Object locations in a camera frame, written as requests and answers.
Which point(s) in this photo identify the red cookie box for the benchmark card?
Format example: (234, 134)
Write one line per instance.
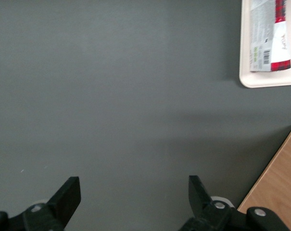
(277, 36)

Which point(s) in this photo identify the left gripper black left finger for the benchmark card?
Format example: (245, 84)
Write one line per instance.
(61, 207)

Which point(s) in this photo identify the cream plastic tray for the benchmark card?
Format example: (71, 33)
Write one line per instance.
(245, 48)

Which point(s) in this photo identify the wooden drawer cabinet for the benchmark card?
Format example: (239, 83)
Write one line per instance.
(275, 187)

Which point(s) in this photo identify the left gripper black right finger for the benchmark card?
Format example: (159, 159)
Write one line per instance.
(203, 207)

